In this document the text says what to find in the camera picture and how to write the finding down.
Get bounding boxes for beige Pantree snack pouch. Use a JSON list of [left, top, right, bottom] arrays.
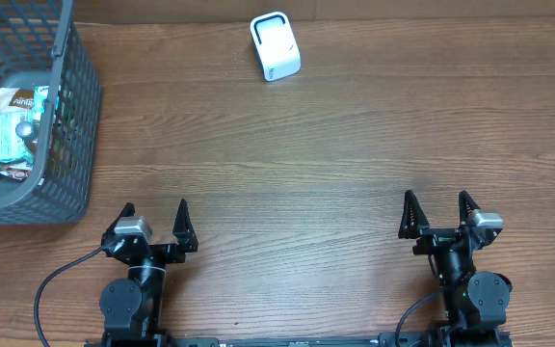
[[0, 88, 40, 181]]

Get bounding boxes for grey plastic mesh basket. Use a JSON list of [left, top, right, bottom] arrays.
[[0, 1, 101, 225]]

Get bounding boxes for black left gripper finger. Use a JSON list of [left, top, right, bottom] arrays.
[[172, 199, 197, 245], [105, 202, 135, 236]]

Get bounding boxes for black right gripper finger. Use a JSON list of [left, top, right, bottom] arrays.
[[398, 190, 430, 239], [459, 190, 480, 227]]

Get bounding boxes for white barcode scanner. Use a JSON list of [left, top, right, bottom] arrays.
[[250, 12, 302, 82]]

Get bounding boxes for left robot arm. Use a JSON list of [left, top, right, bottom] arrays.
[[99, 200, 198, 346]]

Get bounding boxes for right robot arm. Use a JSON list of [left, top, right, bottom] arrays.
[[393, 190, 513, 346]]

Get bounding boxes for yellow Vim liquid bottle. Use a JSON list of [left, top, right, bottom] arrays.
[[15, 120, 38, 141]]

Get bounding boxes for teal snack packet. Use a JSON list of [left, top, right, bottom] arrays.
[[0, 86, 49, 165]]

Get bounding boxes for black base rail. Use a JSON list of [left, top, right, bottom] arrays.
[[84, 332, 514, 347]]

